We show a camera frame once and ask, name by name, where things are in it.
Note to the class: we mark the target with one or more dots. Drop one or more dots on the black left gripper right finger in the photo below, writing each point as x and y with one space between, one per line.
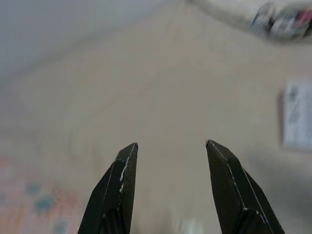
234 195

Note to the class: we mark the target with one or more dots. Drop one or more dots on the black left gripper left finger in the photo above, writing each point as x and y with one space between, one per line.
114 195

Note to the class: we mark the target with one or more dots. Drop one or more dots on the pink patterned pillow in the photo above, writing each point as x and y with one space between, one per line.
36 202

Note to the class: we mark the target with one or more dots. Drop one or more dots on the white book blue letters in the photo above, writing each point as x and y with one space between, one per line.
298 117

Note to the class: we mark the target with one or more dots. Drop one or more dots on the cream cartoon print quilt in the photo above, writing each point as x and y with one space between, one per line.
280 22

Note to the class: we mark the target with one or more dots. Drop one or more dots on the cream sheeted bed mattress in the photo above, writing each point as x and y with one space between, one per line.
146 85

